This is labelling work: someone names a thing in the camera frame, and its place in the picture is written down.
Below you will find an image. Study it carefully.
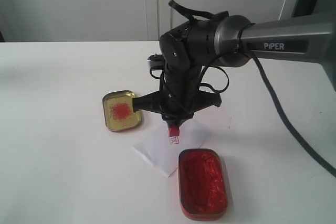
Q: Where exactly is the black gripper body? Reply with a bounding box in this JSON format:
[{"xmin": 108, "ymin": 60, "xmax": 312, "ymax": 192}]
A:
[{"xmin": 132, "ymin": 64, "xmax": 221, "ymax": 121}]

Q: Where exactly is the gold tin lid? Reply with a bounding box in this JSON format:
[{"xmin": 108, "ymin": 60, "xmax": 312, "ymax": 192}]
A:
[{"xmin": 102, "ymin": 90, "xmax": 143, "ymax": 132}]

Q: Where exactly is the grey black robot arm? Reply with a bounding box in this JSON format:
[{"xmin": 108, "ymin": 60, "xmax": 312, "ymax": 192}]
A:
[{"xmin": 132, "ymin": 14, "xmax": 335, "ymax": 126}]

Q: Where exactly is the white cabinet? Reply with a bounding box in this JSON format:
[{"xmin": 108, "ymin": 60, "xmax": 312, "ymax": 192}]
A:
[{"xmin": 1, "ymin": 0, "xmax": 297, "ymax": 42}]

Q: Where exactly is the white paper sheet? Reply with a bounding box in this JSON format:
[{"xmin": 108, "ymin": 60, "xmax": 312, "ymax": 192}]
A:
[{"xmin": 133, "ymin": 120, "xmax": 211, "ymax": 178}]

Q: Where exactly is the red ink tin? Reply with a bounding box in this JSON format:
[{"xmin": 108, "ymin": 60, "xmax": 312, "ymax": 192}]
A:
[{"xmin": 178, "ymin": 148, "xmax": 228, "ymax": 221}]

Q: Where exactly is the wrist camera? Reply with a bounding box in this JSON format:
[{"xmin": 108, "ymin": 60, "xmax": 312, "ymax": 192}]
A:
[{"xmin": 147, "ymin": 54, "xmax": 165, "ymax": 71}]

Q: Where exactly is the red stamp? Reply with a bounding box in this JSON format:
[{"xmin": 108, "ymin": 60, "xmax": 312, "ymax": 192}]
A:
[{"xmin": 168, "ymin": 125, "xmax": 180, "ymax": 137}]

